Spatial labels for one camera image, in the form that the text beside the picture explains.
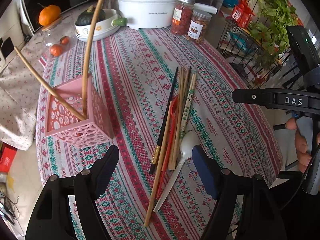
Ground black wire rack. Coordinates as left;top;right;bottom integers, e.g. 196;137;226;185
217;0;291;88

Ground red silicone spatula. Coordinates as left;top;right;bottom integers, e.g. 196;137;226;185
156;96;179;200

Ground green leafy vegetables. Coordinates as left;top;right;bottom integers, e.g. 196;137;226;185
248;0;299;68

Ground dark green squash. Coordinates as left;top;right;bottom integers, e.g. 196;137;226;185
75;5;106;26

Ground dark wooden chopstick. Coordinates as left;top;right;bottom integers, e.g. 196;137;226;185
181;67;192;111

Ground red snack packets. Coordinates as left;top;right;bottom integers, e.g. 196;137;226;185
231;0;255;29

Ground long wooden chopstick upright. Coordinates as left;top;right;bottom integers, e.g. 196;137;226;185
82;0;104;120

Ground long wooden chopstick leaning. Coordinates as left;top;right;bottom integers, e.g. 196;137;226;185
14;46;85;121

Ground red box on floor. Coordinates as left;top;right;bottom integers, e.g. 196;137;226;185
0;143;17;172

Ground white electric cooking pot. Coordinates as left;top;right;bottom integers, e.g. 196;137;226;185
118;0;177;29

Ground jar of dried fruit rings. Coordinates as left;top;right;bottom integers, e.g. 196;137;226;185
187;9;212;44

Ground floral cloth cover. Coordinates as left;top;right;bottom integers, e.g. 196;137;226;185
0;10;83;151

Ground jar of red dried fruit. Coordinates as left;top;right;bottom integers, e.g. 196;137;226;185
171;0;195;35

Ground orange fruit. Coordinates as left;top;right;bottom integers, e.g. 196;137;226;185
39;5;61;26

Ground long light wooden chopstick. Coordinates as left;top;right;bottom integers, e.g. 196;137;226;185
144;112;170;227

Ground pink perforated utensil holder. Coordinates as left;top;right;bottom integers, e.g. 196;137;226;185
44;74;114;148

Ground white plastic spoon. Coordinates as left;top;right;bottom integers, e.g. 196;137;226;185
153;131;200;213

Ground bamboo chopsticks green print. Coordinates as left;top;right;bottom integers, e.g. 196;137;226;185
168;72;197;170

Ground right hand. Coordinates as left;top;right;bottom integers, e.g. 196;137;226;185
286;118;312;173

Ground black chopstick gold end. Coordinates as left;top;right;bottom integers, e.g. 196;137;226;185
149;68;178;175

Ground white oval baking dish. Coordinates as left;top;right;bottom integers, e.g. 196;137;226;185
75;9;127;42

